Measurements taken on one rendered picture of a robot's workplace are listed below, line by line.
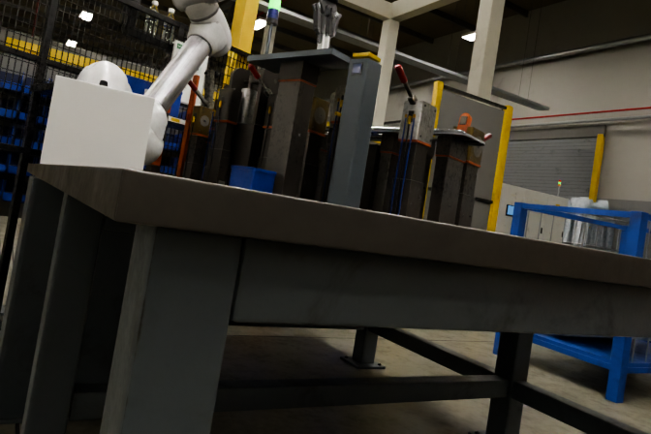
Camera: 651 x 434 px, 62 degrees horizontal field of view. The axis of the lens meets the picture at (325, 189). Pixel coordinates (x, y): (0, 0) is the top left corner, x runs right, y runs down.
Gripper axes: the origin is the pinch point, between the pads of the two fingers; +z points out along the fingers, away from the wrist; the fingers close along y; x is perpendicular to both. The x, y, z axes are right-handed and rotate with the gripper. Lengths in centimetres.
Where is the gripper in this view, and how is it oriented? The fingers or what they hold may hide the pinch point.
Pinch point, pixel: (323, 45)
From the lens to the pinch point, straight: 206.0
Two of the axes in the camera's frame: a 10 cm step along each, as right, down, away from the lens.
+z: -1.1, 9.9, -0.7
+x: -6.7, -0.3, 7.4
